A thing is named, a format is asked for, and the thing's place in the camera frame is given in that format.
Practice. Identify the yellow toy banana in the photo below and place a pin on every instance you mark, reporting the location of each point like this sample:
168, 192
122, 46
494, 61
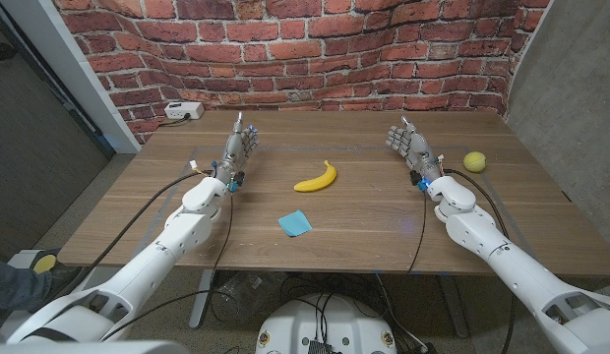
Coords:
317, 183

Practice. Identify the yellow-green tennis ball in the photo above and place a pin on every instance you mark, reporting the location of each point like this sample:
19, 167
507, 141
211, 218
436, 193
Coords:
474, 162

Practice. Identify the dark shoe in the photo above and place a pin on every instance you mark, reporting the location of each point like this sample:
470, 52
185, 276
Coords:
64, 280

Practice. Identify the red brick print backdrop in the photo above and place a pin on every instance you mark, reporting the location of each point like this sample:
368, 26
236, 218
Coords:
305, 49

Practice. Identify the white power strip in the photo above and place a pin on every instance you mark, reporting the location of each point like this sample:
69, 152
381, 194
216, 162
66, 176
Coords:
183, 110

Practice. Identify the black box on base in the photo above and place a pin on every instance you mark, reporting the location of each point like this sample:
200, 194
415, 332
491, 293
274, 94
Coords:
320, 348

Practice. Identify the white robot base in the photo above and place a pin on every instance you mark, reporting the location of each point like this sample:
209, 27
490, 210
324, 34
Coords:
295, 319

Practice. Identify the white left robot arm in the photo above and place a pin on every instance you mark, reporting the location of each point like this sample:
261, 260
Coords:
187, 231

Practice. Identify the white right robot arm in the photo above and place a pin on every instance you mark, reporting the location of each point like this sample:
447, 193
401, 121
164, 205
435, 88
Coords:
482, 231

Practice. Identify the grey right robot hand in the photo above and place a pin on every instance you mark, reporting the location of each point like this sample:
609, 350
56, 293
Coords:
418, 150

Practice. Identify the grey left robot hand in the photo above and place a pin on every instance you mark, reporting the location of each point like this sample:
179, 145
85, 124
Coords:
233, 155

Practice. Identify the white door frame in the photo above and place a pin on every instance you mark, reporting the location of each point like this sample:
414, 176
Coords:
69, 69

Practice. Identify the grey table leg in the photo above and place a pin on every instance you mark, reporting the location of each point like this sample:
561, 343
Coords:
199, 305
452, 310

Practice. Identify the white platform with yellow pads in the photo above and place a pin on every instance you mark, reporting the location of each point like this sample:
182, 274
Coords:
42, 263

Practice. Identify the blue jeans leg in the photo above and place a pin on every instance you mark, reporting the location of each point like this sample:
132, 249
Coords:
17, 285

